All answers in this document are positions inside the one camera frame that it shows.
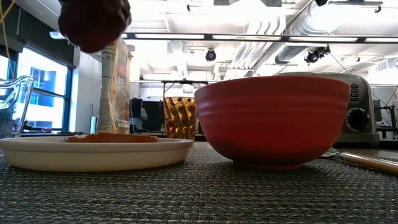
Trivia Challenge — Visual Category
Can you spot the silver four-slot toaster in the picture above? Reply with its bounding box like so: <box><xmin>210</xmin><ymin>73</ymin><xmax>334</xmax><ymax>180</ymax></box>
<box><xmin>275</xmin><ymin>72</ymin><xmax>381</xmax><ymax>149</ymax></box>

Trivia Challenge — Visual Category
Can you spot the large window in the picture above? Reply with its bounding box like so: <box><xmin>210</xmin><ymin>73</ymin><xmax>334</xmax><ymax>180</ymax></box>
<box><xmin>0</xmin><ymin>45</ymin><xmax>73</xmax><ymax>133</ymax></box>

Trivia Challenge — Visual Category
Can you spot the red bowl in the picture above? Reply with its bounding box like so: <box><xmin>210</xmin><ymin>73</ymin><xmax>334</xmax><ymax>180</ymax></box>
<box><xmin>194</xmin><ymin>75</ymin><xmax>352</xmax><ymax>170</ymax></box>

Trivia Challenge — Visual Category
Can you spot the raisin nut bran cereal box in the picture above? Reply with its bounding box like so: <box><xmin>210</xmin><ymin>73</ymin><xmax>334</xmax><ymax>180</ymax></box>
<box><xmin>96</xmin><ymin>36</ymin><xmax>134</xmax><ymax>136</ymax></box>

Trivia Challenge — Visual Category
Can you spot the pale-handled metal utensil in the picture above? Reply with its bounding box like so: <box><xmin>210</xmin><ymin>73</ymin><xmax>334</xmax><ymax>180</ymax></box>
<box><xmin>321</xmin><ymin>147</ymin><xmax>398</xmax><ymax>175</ymax></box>

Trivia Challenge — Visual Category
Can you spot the black background table frame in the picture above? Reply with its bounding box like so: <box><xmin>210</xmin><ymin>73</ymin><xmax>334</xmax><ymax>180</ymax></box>
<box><xmin>161</xmin><ymin>80</ymin><xmax>210</xmax><ymax>101</ymax></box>

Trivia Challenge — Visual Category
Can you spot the long ceiling light bar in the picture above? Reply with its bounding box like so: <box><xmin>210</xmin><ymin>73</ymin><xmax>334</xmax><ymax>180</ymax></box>
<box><xmin>49</xmin><ymin>30</ymin><xmax>398</xmax><ymax>44</ymax></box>

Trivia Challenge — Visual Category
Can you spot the black ceiling spotlight cluster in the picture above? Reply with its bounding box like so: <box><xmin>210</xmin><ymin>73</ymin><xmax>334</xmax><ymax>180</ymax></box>
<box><xmin>303</xmin><ymin>45</ymin><xmax>331</xmax><ymax>65</ymax></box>

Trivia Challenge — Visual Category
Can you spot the silver ceiling air duct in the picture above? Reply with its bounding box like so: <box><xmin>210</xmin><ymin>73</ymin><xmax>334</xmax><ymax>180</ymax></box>
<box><xmin>253</xmin><ymin>2</ymin><xmax>343</xmax><ymax>75</ymax></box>

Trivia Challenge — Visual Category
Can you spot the dark red apple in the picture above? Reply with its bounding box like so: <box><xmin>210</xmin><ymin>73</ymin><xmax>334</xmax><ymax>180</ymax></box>
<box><xmin>57</xmin><ymin>0</ymin><xmax>132</xmax><ymax>54</ymax></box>

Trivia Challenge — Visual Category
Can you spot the black background monitor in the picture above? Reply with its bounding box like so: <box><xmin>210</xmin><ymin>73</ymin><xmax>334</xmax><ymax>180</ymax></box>
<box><xmin>130</xmin><ymin>98</ymin><xmax>166</xmax><ymax>134</ymax></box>

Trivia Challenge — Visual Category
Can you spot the amber faceted plastic cup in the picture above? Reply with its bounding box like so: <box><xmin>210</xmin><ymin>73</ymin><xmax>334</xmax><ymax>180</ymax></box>
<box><xmin>163</xmin><ymin>96</ymin><xmax>198</xmax><ymax>141</ymax></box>

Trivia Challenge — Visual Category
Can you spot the dark woven placemat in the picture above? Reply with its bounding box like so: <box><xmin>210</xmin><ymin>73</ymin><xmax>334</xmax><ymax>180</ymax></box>
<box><xmin>0</xmin><ymin>146</ymin><xmax>398</xmax><ymax>224</ymax></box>

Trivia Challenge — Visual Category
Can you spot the toast slice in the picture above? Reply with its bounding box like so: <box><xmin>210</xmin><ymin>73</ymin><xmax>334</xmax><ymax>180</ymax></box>
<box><xmin>60</xmin><ymin>131</ymin><xmax>160</xmax><ymax>144</ymax></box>

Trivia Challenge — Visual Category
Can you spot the round black ceiling camera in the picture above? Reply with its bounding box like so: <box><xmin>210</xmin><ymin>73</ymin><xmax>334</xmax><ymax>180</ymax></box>
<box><xmin>205</xmin><ymin>48</ymin><xmax>218</xmax><ymax>63</ymax></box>

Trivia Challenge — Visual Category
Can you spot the white round plate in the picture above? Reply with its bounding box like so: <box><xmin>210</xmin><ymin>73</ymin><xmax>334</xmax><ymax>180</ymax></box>
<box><xmin>0</xmin><ymin>136</ymin><xmax>195</xmax><ymax>173</ymax></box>

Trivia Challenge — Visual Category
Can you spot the yellow cable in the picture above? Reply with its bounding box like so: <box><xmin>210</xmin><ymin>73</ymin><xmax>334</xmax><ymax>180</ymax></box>
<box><xmin>0</xmin><ymin>0</ymin><xmax>17</xmax><ymax>80</ymax></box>

